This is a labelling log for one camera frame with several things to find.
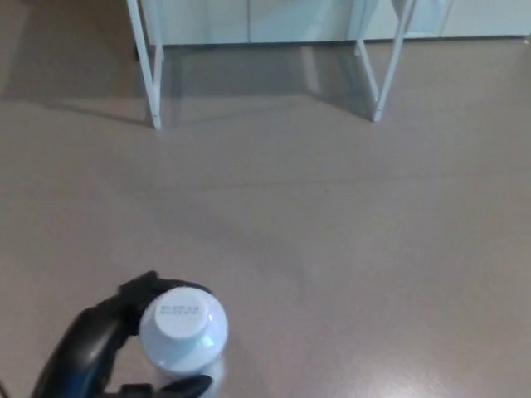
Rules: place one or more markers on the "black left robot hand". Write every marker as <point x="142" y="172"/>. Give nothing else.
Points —
<point x="89" y="331"/>

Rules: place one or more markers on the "white plastic bottle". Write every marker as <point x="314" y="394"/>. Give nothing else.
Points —
<point x="182" y="331"/>

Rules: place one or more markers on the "white metal table leg frame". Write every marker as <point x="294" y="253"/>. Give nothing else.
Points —
<point x="150" y="62"/>
<point x="383" y="62"/>

